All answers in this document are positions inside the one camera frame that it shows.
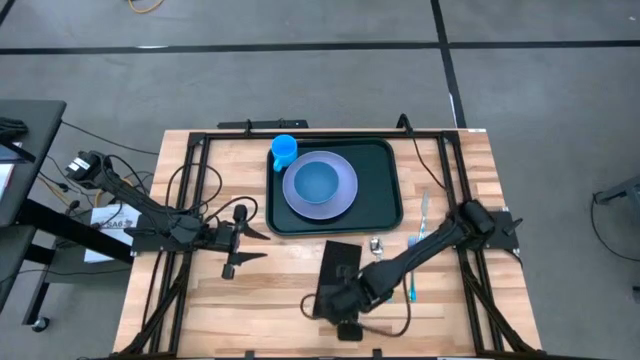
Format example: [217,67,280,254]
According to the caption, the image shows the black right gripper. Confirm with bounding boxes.
[316,266,382,343]

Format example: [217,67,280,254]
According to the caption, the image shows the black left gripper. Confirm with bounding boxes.
[203,203,272,280]

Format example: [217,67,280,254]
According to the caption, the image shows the black cloth napkin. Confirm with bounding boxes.
[312,239,363,318]

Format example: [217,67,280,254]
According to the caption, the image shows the teal-handled fork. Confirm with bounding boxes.
[406,234,419,303]

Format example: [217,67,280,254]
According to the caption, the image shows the blue plastic bowl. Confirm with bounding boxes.
[292,160,341,206]

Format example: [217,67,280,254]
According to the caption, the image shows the purple plastic plate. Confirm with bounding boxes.
[281,150,360,222]

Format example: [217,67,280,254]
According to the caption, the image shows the blue plastic mug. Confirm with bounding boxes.
[270,133,300,173]

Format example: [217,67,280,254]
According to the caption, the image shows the teal-handled metal knife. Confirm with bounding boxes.
[418,189,431,243]

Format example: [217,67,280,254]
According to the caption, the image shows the black serving tray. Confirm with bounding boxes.
[264,137,405,238]

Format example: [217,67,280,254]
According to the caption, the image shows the black power strip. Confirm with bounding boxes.
[216,118,310,131]

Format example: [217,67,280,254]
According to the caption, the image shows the white printed paper sheet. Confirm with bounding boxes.
[83,203,142,265]

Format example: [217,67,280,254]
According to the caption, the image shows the black desk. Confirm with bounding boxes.
[0,98,137,334]

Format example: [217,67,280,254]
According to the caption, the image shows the grey stand leg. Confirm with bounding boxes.
[593,173,640,207]

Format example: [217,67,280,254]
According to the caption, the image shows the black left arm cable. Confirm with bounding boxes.
[201,195,260,227]

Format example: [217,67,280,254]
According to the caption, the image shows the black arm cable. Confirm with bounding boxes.
[299,272,413,339]
[201,195,260,227]

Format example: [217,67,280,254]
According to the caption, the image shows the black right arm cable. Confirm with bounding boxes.
[299,272,413,339]

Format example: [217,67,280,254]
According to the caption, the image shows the black aluminium table frame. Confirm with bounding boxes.
[113,126,545,360]

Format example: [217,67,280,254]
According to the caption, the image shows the yellow cable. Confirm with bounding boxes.
[38,173,132,208]
[126,0,167,15]

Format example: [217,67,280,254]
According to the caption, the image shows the long black cable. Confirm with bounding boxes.
[396,113,449,192]

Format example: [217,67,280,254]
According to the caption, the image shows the thin black floor cable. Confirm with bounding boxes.
[59,119,161,157]

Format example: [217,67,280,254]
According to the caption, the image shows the black floor cable loop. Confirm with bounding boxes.
[589,191,640,265]

